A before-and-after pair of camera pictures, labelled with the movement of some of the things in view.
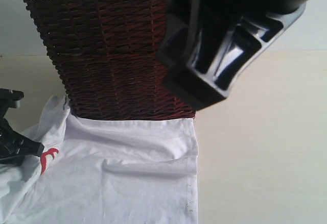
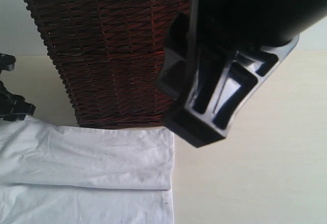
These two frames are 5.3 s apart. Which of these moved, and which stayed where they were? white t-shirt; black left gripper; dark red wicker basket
Moved: black left gripper; white t-shirt
Stayed: dark red wicker basket
